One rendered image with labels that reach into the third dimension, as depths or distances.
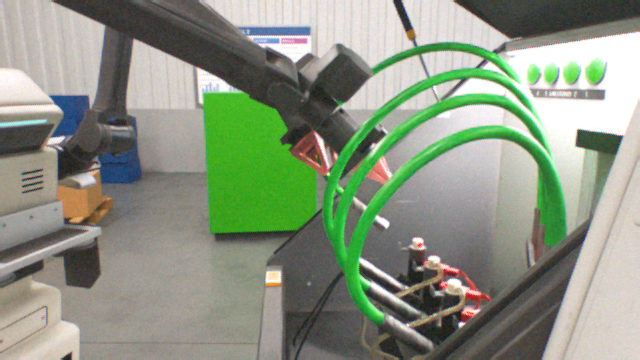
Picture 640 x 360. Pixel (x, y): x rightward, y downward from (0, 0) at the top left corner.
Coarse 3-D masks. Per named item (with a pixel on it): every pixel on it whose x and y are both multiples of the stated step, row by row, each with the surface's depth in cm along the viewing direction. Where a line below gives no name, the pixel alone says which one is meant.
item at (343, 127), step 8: (336, 112) 68; (344, 112) 69; (336, 120) 68; (344, 120) 68; (352, 120) 69; (320, 128) 69; (328, 128) 68; (336, 128) 68; (344, 128) 68; (352, 128) 68; (376, 128) 67; (320, 136) 70; (328, 136) 69; (336, 136) 68; (344, 136) 68; (368, 136) 68; (328, 144) 70; (336, 144) 69; (344, 144) 68; (360, 144) 68; (336, 152) 70; (360, 152) 70; (328, 168) 69
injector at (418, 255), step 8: (424, 248) 73; (408, 256) 74; (416, 256) 72; (424, 256) 73; (408, 264) 74; (408, 272) 74; (416, 272) 73; (400, 280) 74; (408, 280) 74; (416, 280) 73
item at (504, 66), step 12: (420, 48) 74; (432, 48) 74; (444, 48) 73; (456, 48) 72; (468, 48) 72; (480, 48) 72; (384, 60) 76; (396, 60) 76; (492, 60) 71; (504, 60) 71; (504, 72) 71; (516, 72) 71; (324, 144) 83; (540, 180) 73; (336, 192) 83; (540, 192) 73
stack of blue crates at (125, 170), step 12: (60, 96) 616; (72, 96) 616; (84, 96) 642; (60, 108) 619; (72, 108) 619; (84, 108) 642; (72, 120) 619; (108, 120) 624; (60, 132) 622; (72, 132) 622; (108, 156) 629; (132, 156) 649; (108, 168) 637; (120, 168) 636; (132, 168) 649; (108, 180) 640; (120, 180) 639; (132, 180) 650
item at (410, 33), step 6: (396, 0) 96; (396, 6) 96; (402, 6) 96; (402, 12) 96; (402, 18) 96; (408, 18) 97; (402, 24) 97; (408, 24) 96; (408, 30) 97; (414, 30) 97; (408, 36) 97; (414, 36) 97; (414, 42) 98; (420, 60) 99; (426, 72) 99; (438, 96) 100; (444, 114) 101
